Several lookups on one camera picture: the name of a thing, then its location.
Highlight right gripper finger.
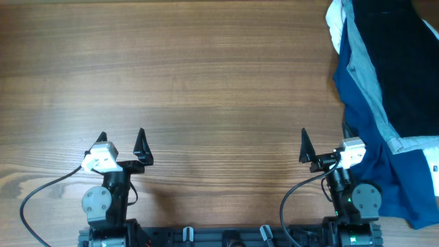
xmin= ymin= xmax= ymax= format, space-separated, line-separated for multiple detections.
xmin=299 ymin=128 xmax=316 ymax=163
xmin=342 ymin=122 xmax=355 ymax=139

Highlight black shorts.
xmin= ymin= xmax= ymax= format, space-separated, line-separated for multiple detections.
xmin=353 ymin=0 xmax=438 ymax=137

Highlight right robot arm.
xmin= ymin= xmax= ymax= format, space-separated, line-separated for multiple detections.
xmin=299 ymin=127 xmax=383 ymax=247

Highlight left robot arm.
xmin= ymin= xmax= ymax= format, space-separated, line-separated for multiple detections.
xmin=78 ymin=128 xmax=154 ymax=247

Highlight light blue denim shorts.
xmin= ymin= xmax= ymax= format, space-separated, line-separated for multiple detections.
xmin=342 ymin=0 xmax=438 ymax=154

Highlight blue t-shirt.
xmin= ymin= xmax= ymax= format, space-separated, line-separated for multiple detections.
xmin=333 ymin=24 xmax=438 ymax=229

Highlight right black cable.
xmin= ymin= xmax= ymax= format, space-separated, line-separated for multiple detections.
xmin=279 ymin=161 xmax=341 ymax=247

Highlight black cable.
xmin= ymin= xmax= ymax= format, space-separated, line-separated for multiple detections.
xmin=279 ymin=161 xmax=341 ymax=247
xmin=19 ymin=165 xmax=83 ymax=247

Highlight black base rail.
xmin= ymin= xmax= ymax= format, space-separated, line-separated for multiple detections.
xmin=78 ymin=224 xmax=383 ymax=247

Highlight left grey rail clip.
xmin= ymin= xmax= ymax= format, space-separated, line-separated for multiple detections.
xmin=182 ymin=226 xmax=194 ymax=243

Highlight grey rail clip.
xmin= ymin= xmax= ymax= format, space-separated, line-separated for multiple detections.
xmin=259 ymin=224 xmax=273 ymax=242
xmin=182 ymin=226 xmax=194 ymax=243

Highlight right grey rail clip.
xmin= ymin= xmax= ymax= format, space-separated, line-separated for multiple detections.
xmin=259 ymin=224 xmax=273 ymax=242

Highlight left black cable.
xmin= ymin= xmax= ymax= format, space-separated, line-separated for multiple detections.
xmin=19 ymin=165 xmax=83 ymax=247

